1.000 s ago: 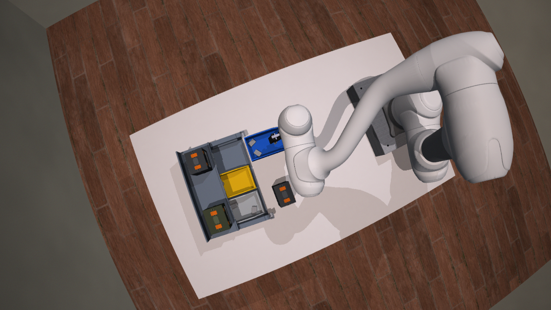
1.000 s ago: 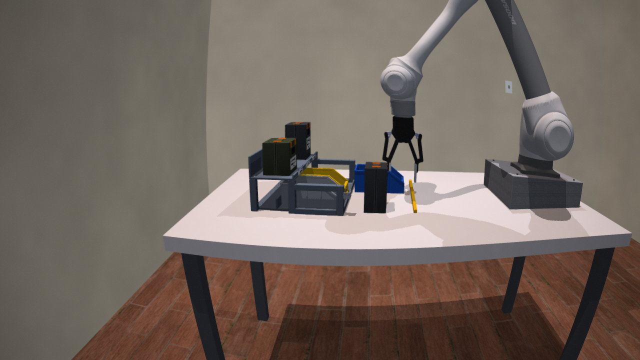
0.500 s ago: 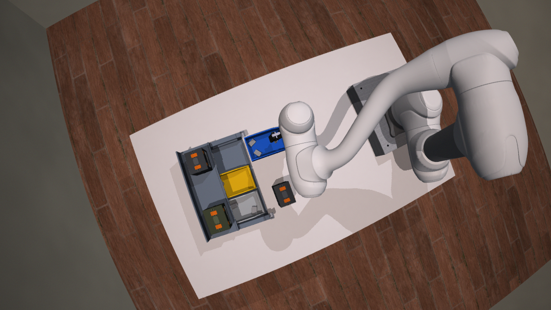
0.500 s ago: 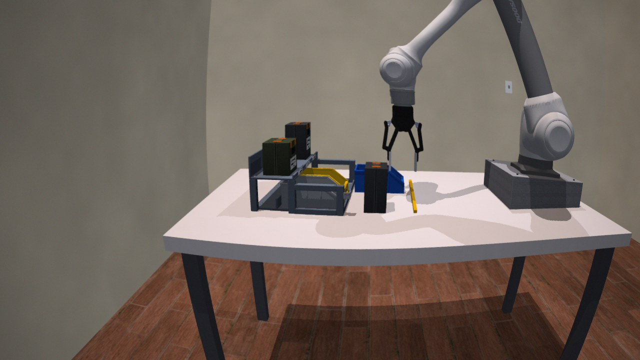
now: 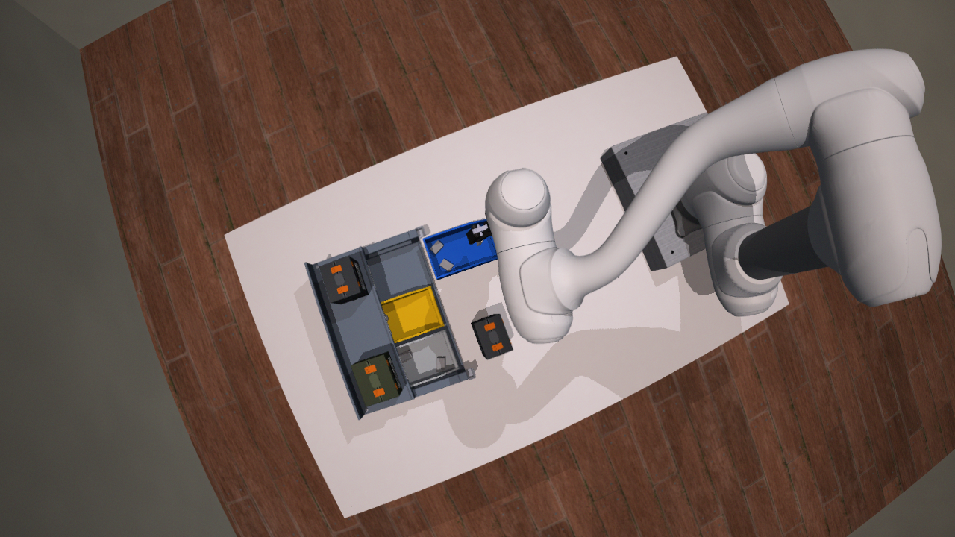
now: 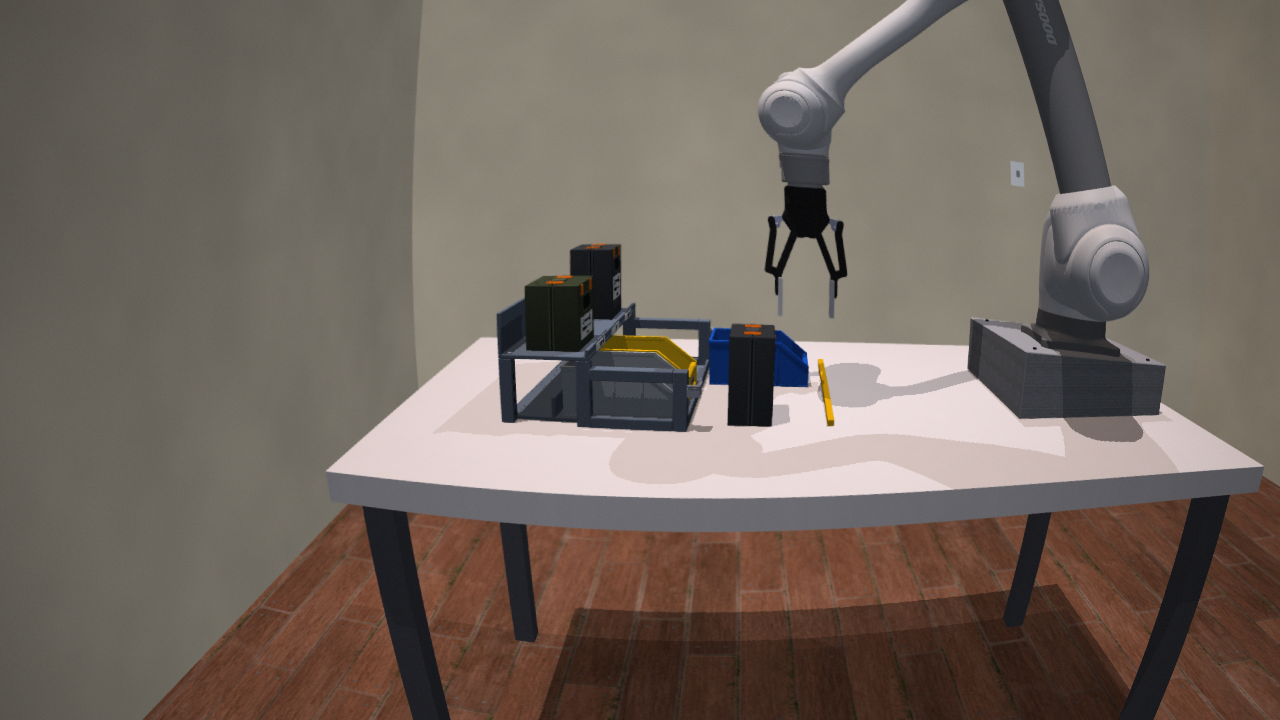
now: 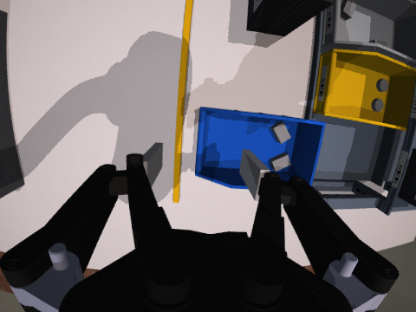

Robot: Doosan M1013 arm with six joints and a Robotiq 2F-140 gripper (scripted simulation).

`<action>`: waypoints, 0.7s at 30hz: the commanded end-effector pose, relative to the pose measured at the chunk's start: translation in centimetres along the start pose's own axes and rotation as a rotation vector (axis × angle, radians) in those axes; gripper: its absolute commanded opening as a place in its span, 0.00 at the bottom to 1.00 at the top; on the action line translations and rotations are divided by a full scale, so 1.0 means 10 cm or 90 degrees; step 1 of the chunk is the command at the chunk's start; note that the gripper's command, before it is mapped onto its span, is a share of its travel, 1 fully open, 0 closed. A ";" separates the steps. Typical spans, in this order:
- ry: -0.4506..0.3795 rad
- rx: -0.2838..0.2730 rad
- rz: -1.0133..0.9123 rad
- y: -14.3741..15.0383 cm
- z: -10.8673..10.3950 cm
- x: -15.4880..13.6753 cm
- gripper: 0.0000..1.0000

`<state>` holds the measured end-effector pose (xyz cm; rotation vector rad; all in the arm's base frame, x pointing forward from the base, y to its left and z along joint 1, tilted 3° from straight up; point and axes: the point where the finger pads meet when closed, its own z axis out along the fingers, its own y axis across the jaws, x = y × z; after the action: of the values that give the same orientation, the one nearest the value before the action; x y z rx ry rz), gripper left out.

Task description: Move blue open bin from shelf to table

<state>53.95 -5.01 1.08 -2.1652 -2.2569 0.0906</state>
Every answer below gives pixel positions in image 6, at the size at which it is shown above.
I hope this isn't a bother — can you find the blue bin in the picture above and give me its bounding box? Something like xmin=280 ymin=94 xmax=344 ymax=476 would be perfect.
xmin=709 ymin=328 xmax=809 ymax=387

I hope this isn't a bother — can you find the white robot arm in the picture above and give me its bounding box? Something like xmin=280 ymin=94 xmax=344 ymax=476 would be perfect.
xmin=758 ymin=0 xmax=1149 ymax=357

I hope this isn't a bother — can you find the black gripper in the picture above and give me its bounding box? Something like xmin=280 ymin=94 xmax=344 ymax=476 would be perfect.
xmin=765 ymin=186 xmax=847 ymax=318

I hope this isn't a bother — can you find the yellow open bin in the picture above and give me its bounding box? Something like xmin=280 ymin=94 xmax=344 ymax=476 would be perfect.
xmin=599 ymin=334 xmax=698 ymax=386

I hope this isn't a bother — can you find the yellow thin bar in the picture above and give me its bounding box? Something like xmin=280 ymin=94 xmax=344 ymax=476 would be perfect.
xmin=818 ymin=359 xmax=835 ymax=427

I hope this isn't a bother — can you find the grey open bin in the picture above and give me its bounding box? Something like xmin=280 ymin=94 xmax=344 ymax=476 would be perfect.
xmin=561 ymin=351 xmax=676 ymax=416

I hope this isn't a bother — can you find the grey metal shelf rack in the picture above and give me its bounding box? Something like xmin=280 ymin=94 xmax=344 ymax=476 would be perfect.
xmin=497 ymin=297 xmax=713 ymax=432

